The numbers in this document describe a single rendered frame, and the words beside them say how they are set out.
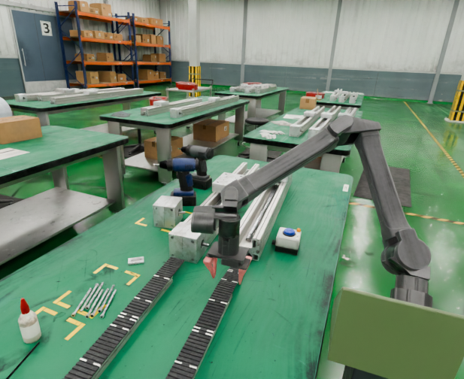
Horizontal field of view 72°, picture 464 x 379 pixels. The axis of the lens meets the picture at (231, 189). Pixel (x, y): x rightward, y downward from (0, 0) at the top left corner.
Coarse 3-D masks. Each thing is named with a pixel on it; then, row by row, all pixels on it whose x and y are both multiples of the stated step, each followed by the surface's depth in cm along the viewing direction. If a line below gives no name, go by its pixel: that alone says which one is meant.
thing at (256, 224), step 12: (264, 192) 143; (276, 192) 144; (252, 204) 131; (264, 204) 138; (276, 204) 132; (252, 216) 124; (264, 216) 121; (276, 216) 136; (240, 228) 112; (252, 228) 118; (264, 228) 113; (240, 240) 110; (252, 240) 107; (264, 240) 115; (252, 252) 108
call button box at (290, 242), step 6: (282, 228) 118; (282, 234) 114; (300, 234) 115; (276, 240) 113; (282, 240) 112; (288, 240) 111; (294, 240) 111; (276, 246) 114; (282, 246) 113; (288, 246) 112; (294, 246) 112; (282, 252) 114; (288, 252) 113; (294, 252) 112
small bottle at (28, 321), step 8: (24, 304) 72; (24, 312) 72; (32, 312) 74; (24, 320) 72; (32, 320) 73; (24, 328) 73; (32, 328) 74; (24, 336) 74; (32, 336) 74; (40, 336) 76
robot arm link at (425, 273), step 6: (390, 246) 82; (390, 252) 79; (390, 258) 76; (384, 264) 81; (390, 264) 80; (396, 264) 77; (396, 270) 79; (402, 270) 77; (408, 270) 75; (420, 270) 75; (426, 270) 75; (414, 276) 75; (420, 276) 75; (426, 276) 75
